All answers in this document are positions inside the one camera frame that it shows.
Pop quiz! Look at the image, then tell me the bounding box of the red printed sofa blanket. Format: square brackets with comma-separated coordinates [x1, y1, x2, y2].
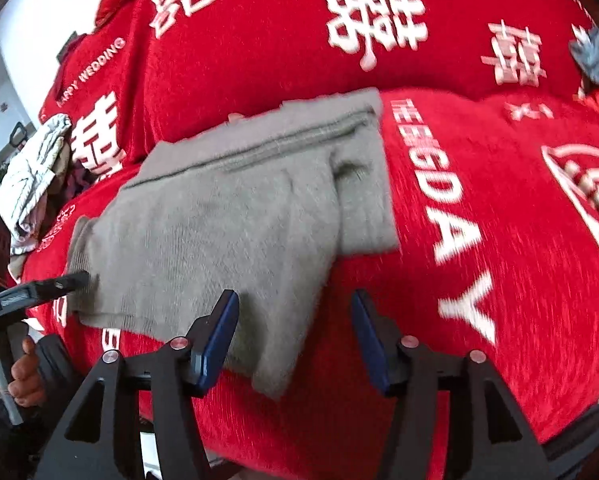
[22, 0, 599, 480]

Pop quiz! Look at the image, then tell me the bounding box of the grey knit sweater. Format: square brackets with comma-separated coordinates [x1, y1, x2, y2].
[66, 87, 401, 402]

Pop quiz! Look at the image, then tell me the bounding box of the person's left hand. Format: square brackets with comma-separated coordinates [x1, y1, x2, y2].
[10, 337, 48, 407]

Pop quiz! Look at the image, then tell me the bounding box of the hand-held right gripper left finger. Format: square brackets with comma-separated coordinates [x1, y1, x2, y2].
[34, 289, 241, 480]

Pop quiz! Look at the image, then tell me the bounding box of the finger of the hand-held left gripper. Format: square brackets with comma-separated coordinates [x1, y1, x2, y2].
[0, 270, 90, 314]

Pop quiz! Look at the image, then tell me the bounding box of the pile of light clothes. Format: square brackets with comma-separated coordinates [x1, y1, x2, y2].
[0, 113, 92, 256]

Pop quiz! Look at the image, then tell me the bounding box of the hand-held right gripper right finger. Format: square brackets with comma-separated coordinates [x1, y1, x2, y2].
[350, 288, 551, 480]

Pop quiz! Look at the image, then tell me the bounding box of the blue-grey knitted cloth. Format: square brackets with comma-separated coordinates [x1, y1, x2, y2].
[568, 25, 599, 88]

